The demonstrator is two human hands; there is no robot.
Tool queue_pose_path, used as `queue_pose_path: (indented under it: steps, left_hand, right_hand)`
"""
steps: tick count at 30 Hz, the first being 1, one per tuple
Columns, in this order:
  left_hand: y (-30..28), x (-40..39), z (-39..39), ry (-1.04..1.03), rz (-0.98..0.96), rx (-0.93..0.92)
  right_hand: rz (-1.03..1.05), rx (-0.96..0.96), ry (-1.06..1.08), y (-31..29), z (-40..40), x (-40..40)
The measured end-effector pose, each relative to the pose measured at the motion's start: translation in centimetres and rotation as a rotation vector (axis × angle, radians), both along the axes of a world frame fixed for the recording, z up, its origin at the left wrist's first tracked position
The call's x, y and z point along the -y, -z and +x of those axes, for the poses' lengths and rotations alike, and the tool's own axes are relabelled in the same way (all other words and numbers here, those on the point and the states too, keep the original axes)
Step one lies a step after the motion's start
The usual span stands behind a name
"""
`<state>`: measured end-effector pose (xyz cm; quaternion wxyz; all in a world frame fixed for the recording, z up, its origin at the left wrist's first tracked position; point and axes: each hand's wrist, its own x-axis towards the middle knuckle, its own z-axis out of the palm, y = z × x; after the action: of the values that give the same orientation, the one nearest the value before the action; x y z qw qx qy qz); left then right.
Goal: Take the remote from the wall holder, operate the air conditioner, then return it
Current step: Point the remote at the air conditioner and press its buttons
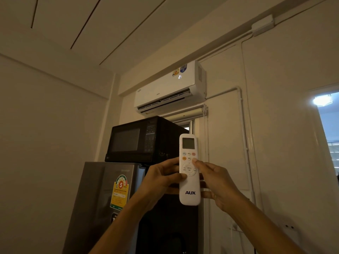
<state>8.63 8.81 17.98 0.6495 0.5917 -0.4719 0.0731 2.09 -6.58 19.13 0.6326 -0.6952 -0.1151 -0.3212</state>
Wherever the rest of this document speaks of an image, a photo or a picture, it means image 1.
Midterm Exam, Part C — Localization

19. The person's left hand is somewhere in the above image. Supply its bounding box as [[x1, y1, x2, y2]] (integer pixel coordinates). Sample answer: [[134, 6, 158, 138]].
[[136, 157, 188, 211]]

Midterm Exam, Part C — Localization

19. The person's right hand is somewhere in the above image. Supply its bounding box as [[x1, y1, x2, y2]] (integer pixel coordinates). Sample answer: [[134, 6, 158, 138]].
[[192, 158, 248, 213]]

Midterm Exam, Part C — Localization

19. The white AUX remote control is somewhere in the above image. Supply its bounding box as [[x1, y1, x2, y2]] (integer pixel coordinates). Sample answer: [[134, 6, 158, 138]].
[[179, 133, 201, 206]]

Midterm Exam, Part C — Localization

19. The white remote wall holder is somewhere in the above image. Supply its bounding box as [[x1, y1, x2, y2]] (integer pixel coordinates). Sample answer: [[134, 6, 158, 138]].
[[281, 223, 301, 245]]

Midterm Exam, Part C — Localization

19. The white wall air conditioner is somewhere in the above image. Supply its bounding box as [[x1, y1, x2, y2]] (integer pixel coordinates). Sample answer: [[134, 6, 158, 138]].
[[133, 60, 207, 115]]

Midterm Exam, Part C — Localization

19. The person's left forearm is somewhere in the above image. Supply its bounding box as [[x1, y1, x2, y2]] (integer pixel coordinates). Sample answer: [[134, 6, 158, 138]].
[[89, 197, 150, 254]]

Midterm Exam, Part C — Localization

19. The person's right forearm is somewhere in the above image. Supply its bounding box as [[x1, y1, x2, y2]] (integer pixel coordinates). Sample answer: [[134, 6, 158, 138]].
[[227, 198, 307, 254]]

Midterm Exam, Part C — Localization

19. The yellow energy label sticker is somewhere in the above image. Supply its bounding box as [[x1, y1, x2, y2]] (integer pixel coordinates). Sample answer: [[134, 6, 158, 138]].
[[110, 174, 130, 211]]

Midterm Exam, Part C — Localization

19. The black microwave oven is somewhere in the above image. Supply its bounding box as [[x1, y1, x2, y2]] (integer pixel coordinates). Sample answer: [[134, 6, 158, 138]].
[[105, 115, 189, 166]]

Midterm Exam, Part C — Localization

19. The rolled window blind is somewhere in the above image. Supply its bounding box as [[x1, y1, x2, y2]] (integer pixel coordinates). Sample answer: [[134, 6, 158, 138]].
[[164, 104, 208, 123]]

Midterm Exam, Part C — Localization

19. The silver refrigerator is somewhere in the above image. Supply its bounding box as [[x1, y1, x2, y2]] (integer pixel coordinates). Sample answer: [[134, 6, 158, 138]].
[[62, 161, 204, 254]]

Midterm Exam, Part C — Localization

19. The louvre window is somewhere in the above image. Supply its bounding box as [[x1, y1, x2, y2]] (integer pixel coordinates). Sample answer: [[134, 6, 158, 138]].
[[327, 141, 339, 175]]

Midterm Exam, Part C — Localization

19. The caged ceiling light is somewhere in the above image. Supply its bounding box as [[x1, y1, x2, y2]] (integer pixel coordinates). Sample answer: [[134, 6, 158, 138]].
[[312, 94, 334, 108]]

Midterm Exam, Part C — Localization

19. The white junction box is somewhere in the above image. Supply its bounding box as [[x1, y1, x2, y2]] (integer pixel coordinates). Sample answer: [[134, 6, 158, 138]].
[[251, 14, 275, 37]]

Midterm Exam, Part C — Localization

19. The white cable trunking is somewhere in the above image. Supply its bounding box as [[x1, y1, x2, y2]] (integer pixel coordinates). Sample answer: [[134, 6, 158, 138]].
[[197, 29, 254, 62]]

